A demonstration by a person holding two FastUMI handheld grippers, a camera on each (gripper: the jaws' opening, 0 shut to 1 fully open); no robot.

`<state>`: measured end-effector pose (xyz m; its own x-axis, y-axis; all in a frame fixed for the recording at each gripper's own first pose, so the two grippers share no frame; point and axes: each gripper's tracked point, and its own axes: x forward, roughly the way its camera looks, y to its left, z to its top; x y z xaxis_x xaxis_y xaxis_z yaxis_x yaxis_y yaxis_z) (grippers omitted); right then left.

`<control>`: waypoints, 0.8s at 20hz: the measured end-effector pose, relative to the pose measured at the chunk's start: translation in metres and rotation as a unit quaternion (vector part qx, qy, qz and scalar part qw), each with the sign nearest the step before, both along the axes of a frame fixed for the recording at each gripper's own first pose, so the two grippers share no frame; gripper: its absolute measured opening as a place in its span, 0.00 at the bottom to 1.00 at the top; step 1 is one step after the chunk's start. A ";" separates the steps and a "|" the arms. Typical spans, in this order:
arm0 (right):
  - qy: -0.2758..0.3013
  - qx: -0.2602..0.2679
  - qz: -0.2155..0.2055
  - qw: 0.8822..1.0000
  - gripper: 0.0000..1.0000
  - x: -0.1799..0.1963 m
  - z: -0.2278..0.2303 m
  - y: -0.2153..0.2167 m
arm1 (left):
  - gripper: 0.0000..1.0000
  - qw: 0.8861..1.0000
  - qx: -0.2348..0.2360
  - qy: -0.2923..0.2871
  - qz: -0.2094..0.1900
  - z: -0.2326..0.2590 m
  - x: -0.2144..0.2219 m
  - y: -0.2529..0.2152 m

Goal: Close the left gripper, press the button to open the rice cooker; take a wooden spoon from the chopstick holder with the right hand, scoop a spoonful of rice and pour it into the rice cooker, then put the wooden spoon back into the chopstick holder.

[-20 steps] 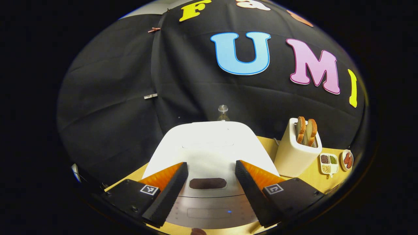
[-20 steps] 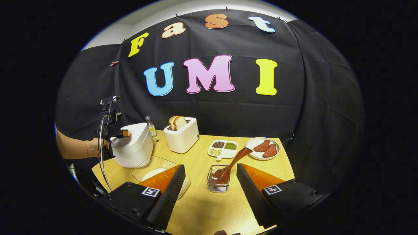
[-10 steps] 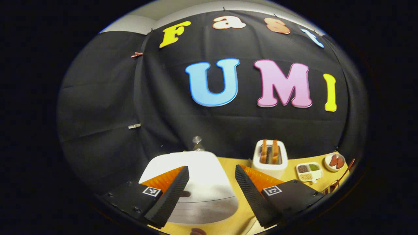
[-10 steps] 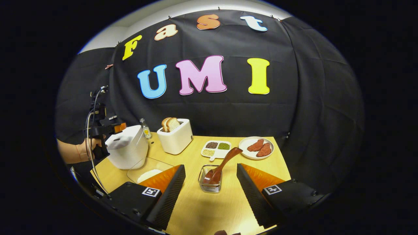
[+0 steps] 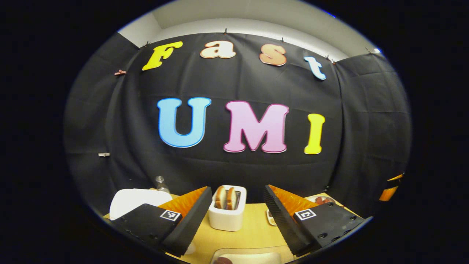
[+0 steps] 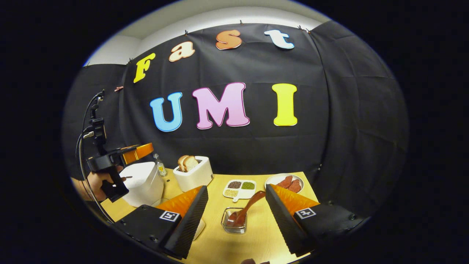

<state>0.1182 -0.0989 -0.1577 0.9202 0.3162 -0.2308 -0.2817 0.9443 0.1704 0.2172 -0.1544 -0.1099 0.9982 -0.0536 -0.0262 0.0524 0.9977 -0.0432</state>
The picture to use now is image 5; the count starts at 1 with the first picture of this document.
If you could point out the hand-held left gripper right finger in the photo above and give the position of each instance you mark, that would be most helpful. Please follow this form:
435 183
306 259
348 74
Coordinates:
282 223

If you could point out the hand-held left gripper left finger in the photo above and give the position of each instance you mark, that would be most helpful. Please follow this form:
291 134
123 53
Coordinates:
194 223

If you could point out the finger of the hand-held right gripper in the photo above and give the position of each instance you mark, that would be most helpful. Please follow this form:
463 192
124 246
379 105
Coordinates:
396 177
388 193

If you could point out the white rice cooker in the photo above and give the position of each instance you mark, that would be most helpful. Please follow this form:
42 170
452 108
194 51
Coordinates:
132 200

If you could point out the white divided bean dish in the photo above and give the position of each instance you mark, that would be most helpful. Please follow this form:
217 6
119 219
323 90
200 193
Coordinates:
270 220

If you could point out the white toaster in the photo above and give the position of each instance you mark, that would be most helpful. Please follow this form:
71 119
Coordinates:
227 220

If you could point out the bread slice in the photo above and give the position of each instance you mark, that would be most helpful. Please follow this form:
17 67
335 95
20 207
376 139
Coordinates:
220 198
231 198

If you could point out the white round plate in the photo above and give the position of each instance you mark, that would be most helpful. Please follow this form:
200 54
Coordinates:
310 200

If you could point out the small glass bottle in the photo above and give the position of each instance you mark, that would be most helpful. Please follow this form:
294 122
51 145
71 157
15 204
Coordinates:
162 185

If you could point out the pink cloth clip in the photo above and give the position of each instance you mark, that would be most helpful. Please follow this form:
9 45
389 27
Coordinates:
120 72

